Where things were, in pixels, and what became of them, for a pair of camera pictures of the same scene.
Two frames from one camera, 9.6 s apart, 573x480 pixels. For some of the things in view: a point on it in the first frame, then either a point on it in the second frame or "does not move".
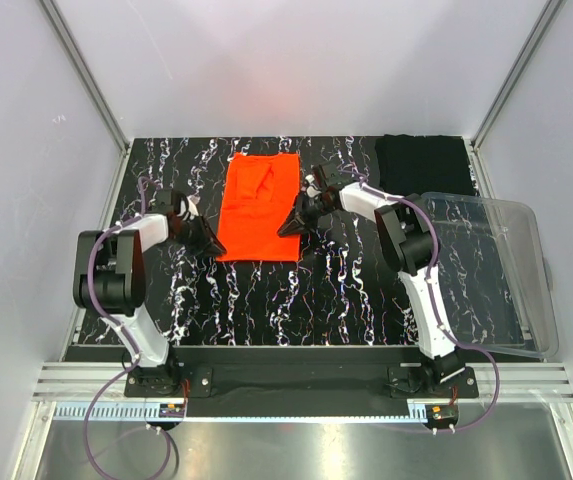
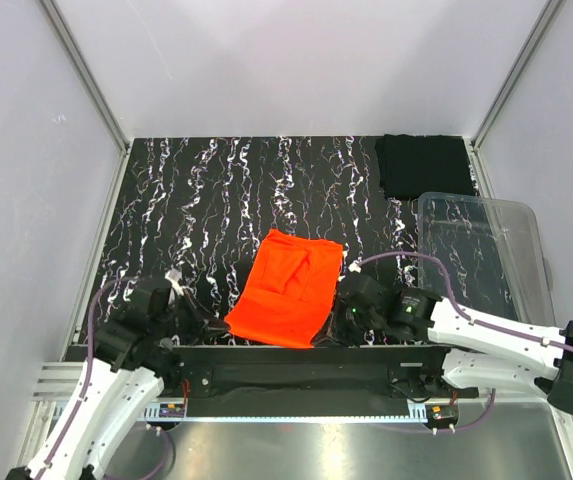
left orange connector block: x=172 y=410 does not move
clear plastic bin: x=492 y=279 does not move
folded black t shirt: x=410 y=165 does not move
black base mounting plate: x=293 y=382 does not move
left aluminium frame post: x=55 y=18 does not move
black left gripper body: x=194 y=235 -> x=189 y=323
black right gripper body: x=314 y=208 -> x=346 y=325
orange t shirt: x=260 y=193 -> x=287 y=293
